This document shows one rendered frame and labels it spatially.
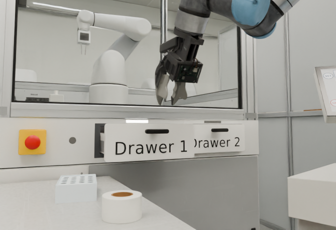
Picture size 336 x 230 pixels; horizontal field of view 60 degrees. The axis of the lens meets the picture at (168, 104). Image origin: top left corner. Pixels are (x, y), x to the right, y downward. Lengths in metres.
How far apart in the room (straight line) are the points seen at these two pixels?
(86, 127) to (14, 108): 0.22
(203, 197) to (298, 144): 1.59
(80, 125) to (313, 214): 0.70
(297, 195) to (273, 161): 2.28
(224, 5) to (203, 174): 0.71
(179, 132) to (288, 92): 1.86
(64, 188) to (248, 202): 0.84
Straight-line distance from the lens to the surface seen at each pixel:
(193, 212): 1.16
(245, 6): 0.61
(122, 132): 0.86
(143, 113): 1.04
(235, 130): 1.21
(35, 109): 0.97
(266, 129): 2.89
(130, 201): 0.51
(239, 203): 1.28
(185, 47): 0.69
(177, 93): 0.79
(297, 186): 0.57
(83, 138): 0.98
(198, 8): 0.68
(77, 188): 0.67
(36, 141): 0.89
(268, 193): 2.95
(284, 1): 0.74
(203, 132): 1.12
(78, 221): 0.55
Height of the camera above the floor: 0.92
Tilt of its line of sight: 4 degrees up
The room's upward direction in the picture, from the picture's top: straight up
